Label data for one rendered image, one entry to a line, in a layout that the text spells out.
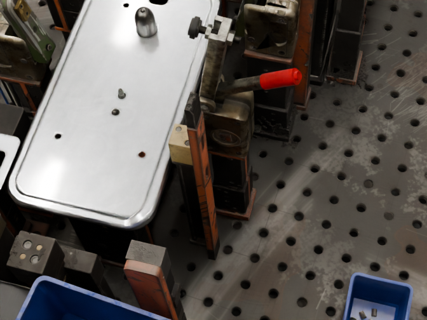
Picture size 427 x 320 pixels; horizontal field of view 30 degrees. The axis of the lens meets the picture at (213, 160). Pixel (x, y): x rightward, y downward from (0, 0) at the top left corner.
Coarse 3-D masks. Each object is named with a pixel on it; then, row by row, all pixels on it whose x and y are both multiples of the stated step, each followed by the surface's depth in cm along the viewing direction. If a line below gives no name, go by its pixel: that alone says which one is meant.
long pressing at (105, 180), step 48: (96, 0) 128; (144, 0) 128; (192, 0) 127; (96, 48) 124; (144, 48) 124; (192, 48) 123; (48, 96) 121; (96, 96) 120; (144, 96) 119; (48, 144) 116; (96, 144) 116; (144, 144) 116; (48, 192) 113; (96, 192) 112; (144, 192) 112
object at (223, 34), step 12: (192, 24) 98; (216, 24) 99; (228, 24) 98; (192, 36) 99; (216, 36) 97; (228, 36) 98; (216, 48) 99; (216, 60) 101; (204, 72) 105; (216, 72) 104; (204, 84) 107; (216, 84) 106; (204, 96) 110
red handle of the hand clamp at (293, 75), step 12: (276, 72) 104; (288, 72) 102; (300, 72) 103; (228, 84) 109; (240, 84) 107; (252, 84) 106; (264, 84) 105; (276, 84) 104; (288, 84) 103; (216, 96) 111
